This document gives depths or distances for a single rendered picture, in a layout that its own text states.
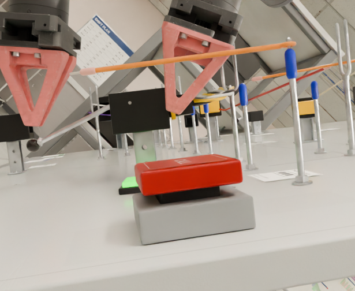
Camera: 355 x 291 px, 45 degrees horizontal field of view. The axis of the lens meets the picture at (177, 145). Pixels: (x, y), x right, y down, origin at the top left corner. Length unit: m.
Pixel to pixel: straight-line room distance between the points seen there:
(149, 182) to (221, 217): 0.04
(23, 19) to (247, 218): 0.28
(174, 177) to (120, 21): 8.20
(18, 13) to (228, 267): 0.31
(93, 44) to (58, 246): 8.08
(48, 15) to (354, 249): 0.31
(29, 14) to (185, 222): 0.27
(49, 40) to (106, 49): 7.82
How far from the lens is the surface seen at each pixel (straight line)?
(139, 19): 8.39
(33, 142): 0.46
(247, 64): 1.57
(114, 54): 8.19
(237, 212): 0.21
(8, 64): 0.44
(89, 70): 0.34
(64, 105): 8.14
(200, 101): 0.44
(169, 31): 0.39
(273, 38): 1.86
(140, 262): 0.18
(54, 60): 0.43
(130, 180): 0.37
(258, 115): 1.20
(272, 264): 0.19
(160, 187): 0.20
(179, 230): 0.21
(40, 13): 0.44
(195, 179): 0.21
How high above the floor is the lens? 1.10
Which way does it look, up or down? 5 degrees up
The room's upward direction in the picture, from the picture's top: 45 degrees clockwise
